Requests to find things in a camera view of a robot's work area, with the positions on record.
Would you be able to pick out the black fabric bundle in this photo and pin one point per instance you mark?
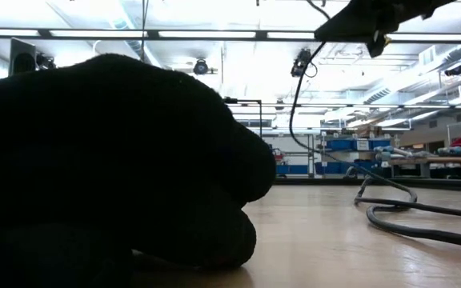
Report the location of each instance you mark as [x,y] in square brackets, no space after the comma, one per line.
[94,120]

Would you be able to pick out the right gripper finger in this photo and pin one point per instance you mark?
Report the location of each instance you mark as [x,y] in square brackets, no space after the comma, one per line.
[374,20]
[376,48]

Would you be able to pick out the black aluminium table frame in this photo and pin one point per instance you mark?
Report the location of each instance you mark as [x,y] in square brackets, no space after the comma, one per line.
[454,185]

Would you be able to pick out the black camera on mount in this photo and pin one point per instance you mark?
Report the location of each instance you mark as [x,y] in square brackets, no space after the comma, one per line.
[304,64]

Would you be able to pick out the round black ceiling fixture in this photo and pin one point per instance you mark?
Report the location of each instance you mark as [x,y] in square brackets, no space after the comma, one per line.
[201,68]

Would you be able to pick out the LED light bar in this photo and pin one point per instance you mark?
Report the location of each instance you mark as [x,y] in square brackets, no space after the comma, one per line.
[44,34]

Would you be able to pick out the grey box on stand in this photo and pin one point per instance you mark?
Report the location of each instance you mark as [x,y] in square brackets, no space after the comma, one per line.
[22,52]

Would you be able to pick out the thin black frame stand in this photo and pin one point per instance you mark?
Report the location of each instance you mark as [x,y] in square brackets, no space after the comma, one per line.
[230,100]

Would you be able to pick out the wooden workbench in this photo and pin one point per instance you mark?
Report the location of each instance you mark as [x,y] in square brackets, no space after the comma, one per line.
[454,161]

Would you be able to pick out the grey wrapped bundle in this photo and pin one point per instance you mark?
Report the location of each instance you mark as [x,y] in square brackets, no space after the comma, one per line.
[402,152]
[458,152]

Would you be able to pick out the grey metal shelf rack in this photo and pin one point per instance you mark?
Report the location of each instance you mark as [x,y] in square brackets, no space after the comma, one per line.
[311,140]

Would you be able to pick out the yellow hanging tag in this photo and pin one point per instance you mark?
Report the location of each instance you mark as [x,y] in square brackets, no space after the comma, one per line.
[387,40]

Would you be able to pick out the small black device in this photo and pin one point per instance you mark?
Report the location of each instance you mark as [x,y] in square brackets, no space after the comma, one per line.
[45,62]

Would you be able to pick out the blue storage bin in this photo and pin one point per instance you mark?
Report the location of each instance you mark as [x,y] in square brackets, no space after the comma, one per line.
[330,169]
[380,143]
[340,145]
[292,169]

